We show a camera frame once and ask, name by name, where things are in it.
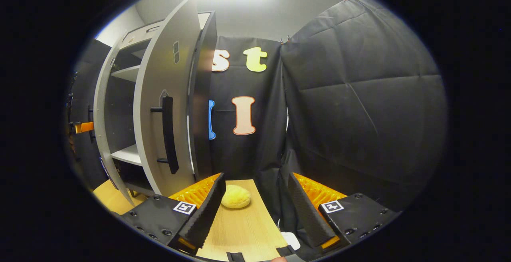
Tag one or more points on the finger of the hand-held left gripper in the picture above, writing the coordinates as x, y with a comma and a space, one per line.
84, 127

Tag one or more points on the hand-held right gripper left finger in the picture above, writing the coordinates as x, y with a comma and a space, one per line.
207, 210

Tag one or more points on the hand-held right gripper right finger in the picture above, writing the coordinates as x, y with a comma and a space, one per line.
305, 214

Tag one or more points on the grey shoe cabinet door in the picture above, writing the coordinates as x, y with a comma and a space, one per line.
98, 134
151, 134

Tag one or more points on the grey double-door shoe cabinet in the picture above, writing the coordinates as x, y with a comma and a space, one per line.
201, 114

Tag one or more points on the white cabinet shelf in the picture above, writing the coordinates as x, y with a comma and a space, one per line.
127, 73
127, 155

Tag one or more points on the grey cabinet drawer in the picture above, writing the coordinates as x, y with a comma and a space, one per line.
137, 36

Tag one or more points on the small white object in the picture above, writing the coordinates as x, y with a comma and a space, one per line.
290, 240

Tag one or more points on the yellow round sponge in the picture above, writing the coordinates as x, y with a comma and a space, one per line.
235, 196

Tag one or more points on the black backdrop cloth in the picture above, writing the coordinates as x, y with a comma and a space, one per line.
359, 114

